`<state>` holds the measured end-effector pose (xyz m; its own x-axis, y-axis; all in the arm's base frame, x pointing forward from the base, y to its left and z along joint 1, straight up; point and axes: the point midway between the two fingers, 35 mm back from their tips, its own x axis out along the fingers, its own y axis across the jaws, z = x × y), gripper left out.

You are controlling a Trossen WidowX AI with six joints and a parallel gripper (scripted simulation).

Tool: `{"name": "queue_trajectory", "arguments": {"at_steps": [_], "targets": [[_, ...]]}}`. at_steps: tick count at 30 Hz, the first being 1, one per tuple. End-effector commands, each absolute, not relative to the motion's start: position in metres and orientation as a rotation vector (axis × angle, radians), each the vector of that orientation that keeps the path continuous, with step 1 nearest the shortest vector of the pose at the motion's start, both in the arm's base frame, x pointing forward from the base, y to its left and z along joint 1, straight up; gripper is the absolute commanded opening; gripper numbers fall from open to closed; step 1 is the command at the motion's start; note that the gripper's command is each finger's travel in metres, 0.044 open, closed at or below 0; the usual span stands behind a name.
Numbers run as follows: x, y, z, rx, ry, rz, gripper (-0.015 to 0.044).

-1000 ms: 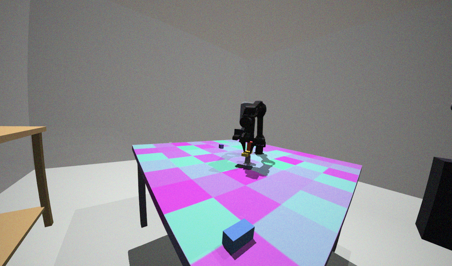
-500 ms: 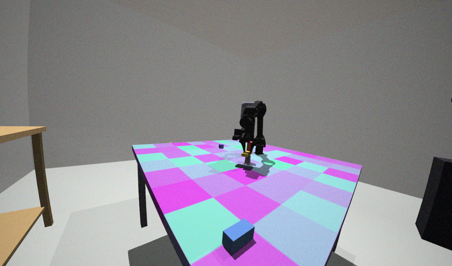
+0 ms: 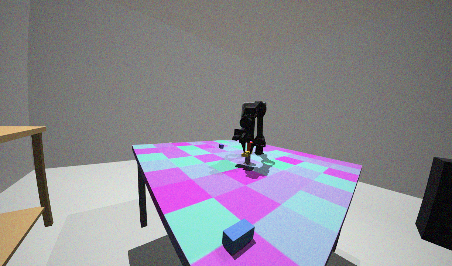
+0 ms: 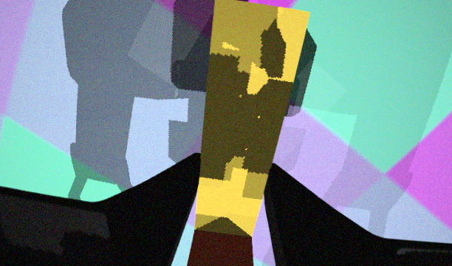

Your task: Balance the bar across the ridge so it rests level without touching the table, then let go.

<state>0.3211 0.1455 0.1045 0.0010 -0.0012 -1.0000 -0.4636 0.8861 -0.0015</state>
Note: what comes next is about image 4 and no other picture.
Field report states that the yellow bar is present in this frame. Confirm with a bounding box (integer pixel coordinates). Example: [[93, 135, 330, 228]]
[[187, 0, 311, 266]]

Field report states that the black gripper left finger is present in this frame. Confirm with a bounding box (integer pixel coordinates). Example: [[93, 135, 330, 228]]
[[0, 153, 201, 266]]

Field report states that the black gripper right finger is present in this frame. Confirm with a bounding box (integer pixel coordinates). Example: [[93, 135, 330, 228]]
[[264, 163, 452, 266]]

